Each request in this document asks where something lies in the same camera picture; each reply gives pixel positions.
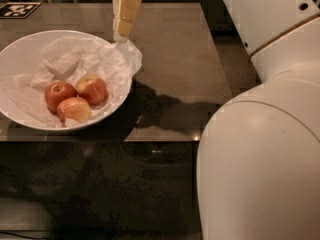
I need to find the white crumpled paper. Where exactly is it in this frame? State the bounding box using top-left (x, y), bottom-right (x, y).
top-left (0, 35), bottom-right (144, 129)

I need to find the red apple at left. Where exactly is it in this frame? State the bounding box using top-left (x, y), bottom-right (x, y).
top-left (44, 81), bottom-right (77, 112)

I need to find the yellow-red apple at front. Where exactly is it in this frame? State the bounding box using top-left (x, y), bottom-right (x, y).
top-left (57, 97), bottom-right (92, 124)

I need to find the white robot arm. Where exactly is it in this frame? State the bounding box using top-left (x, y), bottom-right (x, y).
top-left (196, 0), bottom-right (320, 240)

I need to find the red-yellow apple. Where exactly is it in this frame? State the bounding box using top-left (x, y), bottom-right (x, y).
top-left (76, 75), bottom-right (107, 105)

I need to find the black-white fiducial marker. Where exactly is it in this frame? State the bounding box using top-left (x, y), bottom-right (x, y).
top-left (0, 2), bottom-right (41, 19)

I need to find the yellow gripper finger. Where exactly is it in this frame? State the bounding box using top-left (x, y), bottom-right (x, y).
top-left (112, 0), bottom-right (142, 43)

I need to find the white bowl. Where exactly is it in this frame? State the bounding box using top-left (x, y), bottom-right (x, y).
top-left (0, 29), bottom-right (133, 132)

